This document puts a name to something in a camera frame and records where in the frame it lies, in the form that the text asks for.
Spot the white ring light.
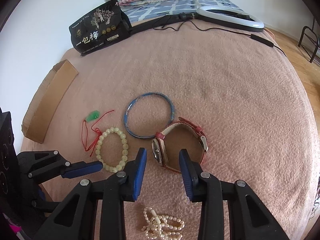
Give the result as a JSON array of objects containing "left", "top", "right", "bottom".
[{"left": 130, "top": 6, "right": 265, "bottom": 34}]

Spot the green jade pendant red cord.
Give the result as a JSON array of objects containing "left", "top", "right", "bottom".
[{"left": 81, "top": 109, "right": 115, "bottom": 152}]

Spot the red strap wristwatch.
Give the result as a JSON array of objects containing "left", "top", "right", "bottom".
[{"left": 151, "top": 117, "right": 208, "bottom": 173}]

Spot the open cardboard box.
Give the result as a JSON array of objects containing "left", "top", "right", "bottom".
[{"left": 22, "top": 60, "right": 78, "bottom": 144}]

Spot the blue checkered bed sheet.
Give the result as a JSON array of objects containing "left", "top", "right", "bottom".
[{"left": 122, "top": 0, "right": 242, "bottom": 22}]

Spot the cream bead bracelet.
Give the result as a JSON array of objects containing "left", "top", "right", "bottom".
[{"left": 94, "top": 126, "right": 130, "bottom": 173}]

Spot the black metal rack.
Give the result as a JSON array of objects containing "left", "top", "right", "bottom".
[{"left": 298, "top": 17, "right": 319, "bottom": 65}]

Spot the black ring light cable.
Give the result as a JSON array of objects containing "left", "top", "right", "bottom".
[{"left": 152, "top": 19, "right": 288, "bottom": 55}]

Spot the blue bangle bracelet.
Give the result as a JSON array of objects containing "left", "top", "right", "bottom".
[{"left": 122, "top": 91, "right": 176, "bottom": 139}]

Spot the white pearl necklace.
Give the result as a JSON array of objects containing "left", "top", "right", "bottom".
[{"left": 141, "top": 206, "right": 186, "bottom": 240}]

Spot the black snack bag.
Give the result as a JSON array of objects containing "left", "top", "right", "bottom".
[{"left": 69, "top": 0, "right": 132, "bottom": 56}]

